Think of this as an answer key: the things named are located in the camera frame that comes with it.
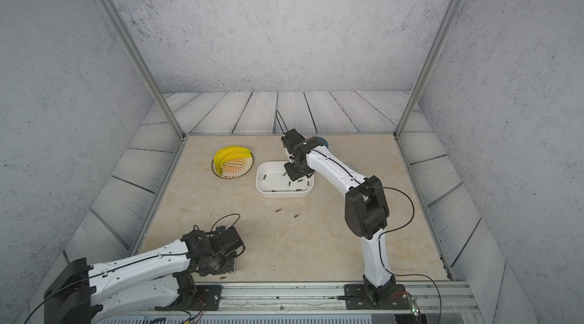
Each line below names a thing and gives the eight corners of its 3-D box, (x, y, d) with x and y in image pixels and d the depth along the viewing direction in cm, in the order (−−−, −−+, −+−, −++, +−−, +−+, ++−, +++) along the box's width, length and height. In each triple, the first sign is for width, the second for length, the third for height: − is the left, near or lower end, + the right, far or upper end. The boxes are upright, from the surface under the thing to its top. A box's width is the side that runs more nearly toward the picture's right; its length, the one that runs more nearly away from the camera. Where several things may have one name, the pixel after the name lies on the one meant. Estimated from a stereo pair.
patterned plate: (211, 182, 105) (210, 179, 103) (212, 163, 112) (211, 160, 110) (256, 174, 107) (255, 172, 106) (254, 156, 115) (253, 153, 113)
